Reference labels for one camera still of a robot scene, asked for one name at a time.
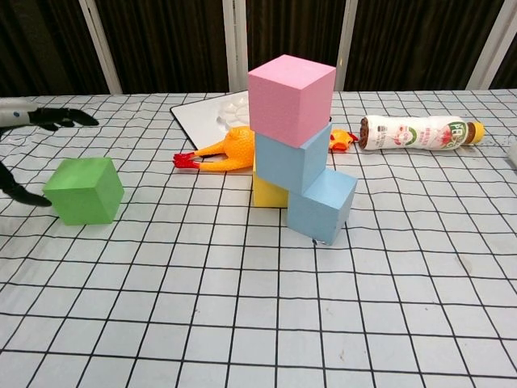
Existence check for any white labelled drink bottle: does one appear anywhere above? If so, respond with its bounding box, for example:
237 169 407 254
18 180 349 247
359 114 485 154

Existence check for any white metal frame pole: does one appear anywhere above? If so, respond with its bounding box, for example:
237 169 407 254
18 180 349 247
334 0 359 92
221 0 254 93
464 0 517 91
78 0 123 96

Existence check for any white paint palette tray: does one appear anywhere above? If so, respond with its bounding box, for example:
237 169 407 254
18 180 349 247
170 93 251 150

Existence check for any dark brown curtain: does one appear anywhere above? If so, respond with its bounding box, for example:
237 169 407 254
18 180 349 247
0 0 517 98

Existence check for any blue foam cube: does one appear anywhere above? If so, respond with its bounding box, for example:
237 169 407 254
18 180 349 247
254 123 333 196
285 167 359 247

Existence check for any white flower paint palette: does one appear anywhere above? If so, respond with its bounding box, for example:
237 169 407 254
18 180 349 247
213 99 251 133

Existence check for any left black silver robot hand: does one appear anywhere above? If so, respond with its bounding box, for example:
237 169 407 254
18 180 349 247
0 99 100 209

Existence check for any green foam cube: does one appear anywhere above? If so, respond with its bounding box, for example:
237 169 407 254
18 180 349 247
42 156 125 226

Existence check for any white checkered tablecloth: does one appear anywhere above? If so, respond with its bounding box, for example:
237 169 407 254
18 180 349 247
0 89 517 388

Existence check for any pink foam cube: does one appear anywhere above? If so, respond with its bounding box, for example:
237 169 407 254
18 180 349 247
247 55 337 149

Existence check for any yellow foam cube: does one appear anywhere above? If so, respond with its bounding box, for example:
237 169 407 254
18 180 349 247
252 161 290 209

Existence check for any yellow rubber chicken toy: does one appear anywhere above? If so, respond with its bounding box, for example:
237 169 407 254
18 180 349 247
173 125 359 174

